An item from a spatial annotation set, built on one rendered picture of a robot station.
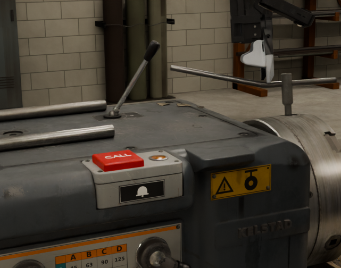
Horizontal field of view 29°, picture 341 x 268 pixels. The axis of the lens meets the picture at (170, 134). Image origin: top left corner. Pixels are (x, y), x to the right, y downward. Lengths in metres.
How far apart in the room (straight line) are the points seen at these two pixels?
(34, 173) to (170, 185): 0.20
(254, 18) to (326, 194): 0.38
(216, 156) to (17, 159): 0.30
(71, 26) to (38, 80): 0.74
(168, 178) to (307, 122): 0.45
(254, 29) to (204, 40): 7.28
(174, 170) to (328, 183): 0.39
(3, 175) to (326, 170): 0.61
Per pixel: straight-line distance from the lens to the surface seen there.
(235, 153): 1.02
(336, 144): 1.33
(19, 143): 1.07
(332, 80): 1.39
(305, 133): 1.30
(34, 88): 7.93
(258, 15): 1.36
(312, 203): 1.25
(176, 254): 1.06
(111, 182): 0.94
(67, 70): 8.01
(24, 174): 0.95
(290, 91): 1.37
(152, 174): 0.96
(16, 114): 1.29
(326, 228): 1.29
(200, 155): 1.01
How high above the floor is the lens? 1.53
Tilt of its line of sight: 14 degrees down
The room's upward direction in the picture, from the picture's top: 1 degrees counter-clockwise
